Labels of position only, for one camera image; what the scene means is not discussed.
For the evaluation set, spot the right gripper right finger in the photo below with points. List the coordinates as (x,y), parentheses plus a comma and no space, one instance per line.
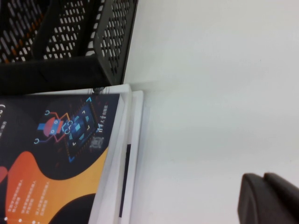
(285,193)

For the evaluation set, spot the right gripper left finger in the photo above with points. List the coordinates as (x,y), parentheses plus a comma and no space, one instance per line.
(257,205)

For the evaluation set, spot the white book with dark stripe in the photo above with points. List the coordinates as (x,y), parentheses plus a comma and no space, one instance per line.
(136,140)

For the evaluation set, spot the dark book with robot print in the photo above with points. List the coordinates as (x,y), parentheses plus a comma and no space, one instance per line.
(58,163)

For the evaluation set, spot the black plastic three-slot book stand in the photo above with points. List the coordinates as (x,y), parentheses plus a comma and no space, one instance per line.
(70,70)

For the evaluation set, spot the small dark clip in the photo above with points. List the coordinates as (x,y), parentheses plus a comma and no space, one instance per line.
(99,89)

